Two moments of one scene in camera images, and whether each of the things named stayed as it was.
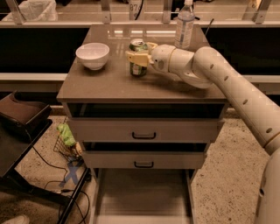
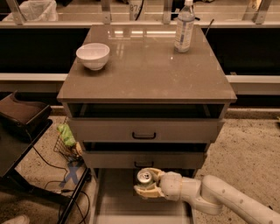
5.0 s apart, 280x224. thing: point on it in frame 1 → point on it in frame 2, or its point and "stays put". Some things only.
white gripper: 161,59 → 171,185
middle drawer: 143,155 stays put
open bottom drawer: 142,195 stays put
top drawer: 146,122 stays put
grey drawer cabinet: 144,136 stays put
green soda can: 137,70 → 144,178
